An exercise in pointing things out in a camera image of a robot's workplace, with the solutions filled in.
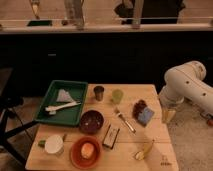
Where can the green plastic tray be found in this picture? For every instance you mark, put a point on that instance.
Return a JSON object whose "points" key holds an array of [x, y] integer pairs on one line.
{"points": [[68, 116]]}

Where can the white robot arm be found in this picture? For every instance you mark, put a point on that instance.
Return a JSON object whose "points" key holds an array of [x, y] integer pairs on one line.
{"points": [[185, 81]]}

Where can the metal fork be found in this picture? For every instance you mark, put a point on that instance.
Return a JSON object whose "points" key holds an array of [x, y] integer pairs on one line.
{"points": [[120, 115]]}

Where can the white lidded cup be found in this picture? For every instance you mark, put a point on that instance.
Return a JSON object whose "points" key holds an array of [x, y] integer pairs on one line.
{"points": [[54, 145]]}

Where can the orange plate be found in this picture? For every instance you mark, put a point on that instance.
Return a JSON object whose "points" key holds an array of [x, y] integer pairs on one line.
{"points": [[81, 162]]}

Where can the black rectangular box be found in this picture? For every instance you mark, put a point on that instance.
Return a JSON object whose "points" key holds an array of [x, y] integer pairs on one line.
{"points": [[111, 136]]}

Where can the blue sponge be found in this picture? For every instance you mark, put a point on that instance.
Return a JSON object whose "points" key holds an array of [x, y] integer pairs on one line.
{"points": [[145, 116]]}

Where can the white spatula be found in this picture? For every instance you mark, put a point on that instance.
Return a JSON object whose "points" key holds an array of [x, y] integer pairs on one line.
{"points": [[55, 108]]}

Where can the metal cup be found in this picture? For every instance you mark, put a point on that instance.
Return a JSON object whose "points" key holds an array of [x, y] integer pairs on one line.
{"points": [[99, 92]]}

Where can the yellow banana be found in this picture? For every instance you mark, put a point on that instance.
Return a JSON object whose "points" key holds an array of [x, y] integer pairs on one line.
{"points": [[140, 155]]}

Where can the bread roll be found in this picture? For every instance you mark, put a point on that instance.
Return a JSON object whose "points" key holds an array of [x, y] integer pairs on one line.
{"points": [[87, 150]]}

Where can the green plastic cup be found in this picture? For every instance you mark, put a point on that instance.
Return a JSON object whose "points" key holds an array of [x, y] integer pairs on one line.
{"points": [[117, 96]]}

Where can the green small object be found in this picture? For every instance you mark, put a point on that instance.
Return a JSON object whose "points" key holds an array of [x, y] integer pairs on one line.
{"points": [[41, 143]]}

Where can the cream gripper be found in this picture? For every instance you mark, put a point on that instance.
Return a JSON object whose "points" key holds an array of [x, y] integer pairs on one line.
{"points": [[168, 114]]}

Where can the grey folded cloth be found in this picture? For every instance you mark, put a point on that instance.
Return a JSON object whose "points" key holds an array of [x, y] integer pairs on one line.
{"points": [[64, 96]]}

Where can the dark brown bowl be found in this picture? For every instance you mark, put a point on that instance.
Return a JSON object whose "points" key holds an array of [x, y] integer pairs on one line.
{"points": [[91, 122]]}

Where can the brown scrubber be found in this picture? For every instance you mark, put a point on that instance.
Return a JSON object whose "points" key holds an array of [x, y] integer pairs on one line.
{"points": [[138, 108]]}

